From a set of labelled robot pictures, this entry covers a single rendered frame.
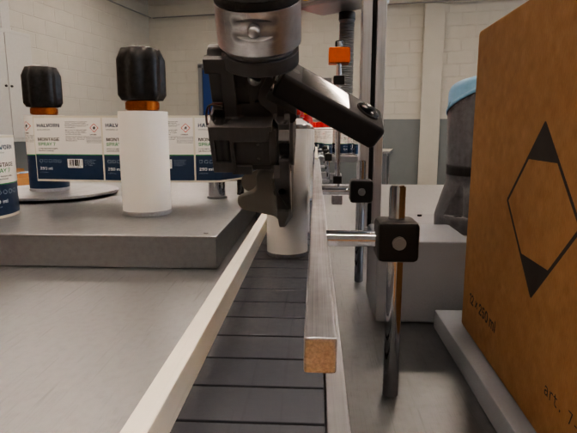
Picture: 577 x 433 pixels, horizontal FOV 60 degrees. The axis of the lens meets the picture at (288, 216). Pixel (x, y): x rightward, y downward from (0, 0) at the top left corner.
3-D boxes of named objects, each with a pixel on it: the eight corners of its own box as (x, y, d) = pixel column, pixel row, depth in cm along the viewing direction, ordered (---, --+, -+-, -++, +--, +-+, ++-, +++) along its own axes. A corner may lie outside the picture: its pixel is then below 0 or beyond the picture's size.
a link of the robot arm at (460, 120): (479, 159, 86) (482, 77, 84) (555, 163, 75) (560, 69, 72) (428, 164, 80) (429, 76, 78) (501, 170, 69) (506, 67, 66)
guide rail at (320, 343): (313, 165, 124) (313, 159, 124) (318, 165, 124) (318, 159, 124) (302, 374, 18) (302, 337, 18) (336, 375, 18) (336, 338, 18)
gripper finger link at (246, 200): (243, 223, 60) (235, 158, 54) (293, 224, 59) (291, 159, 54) (239, 241, 57) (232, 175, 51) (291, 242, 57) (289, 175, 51)
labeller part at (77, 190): (25, 186, 137) (24, 182, 137) (136, 187, 136) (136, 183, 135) (-58, 204, 107) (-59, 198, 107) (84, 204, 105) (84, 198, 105)
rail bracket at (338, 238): (316, 382, 41) (318, 182, 39) (405, 385, 41) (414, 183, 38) (316, 404, 38) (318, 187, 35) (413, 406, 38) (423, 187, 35)
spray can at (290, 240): (268, 249, 66) (267, 88, 63) (308, 249, 66) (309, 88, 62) (264, 259, 61) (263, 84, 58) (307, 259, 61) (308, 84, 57)
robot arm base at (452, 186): (428, 216, 88) (429, 161, 87) (520, 216, 86) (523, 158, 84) (440, 237, 74) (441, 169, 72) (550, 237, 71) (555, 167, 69)
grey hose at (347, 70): (337, 111, 115) (338, 14, 111) (352, 111, 115) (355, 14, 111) (337, 111, 111) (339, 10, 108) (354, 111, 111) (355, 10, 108)
